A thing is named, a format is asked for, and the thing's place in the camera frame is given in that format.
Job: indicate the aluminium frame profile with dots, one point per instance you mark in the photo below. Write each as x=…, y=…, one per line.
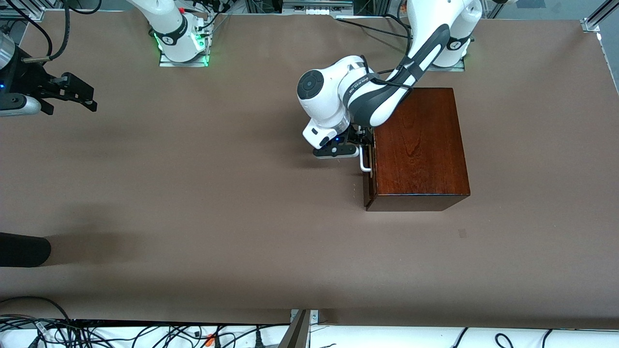
x=22, y=9
x=597, y=19

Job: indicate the black cylinder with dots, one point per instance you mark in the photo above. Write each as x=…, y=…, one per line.
x=24, y=249

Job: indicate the silver bracket plate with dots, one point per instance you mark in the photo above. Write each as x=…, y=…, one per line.
x=314, y=316

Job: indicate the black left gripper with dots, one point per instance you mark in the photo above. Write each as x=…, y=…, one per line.
x=358, y=135

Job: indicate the orange plug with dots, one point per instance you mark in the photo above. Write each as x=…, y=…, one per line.
x=210, y=340

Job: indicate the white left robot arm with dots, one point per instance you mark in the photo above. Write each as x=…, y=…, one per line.
x=324, y=96

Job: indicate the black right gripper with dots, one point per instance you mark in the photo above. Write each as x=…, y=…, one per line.
x=30, y=80

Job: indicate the dark brown wooden cabinet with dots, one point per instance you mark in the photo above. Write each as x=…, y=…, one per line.
x=420, y=145

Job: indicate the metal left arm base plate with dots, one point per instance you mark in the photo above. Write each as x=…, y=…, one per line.
x=454, y=68

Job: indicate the grey metal strut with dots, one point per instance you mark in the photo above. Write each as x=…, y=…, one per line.
x=295, y=336

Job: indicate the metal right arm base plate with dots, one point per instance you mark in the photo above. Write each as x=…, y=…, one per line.
x=184, y=64

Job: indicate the grey power strip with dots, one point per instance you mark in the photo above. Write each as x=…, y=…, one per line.
x=316, y=7

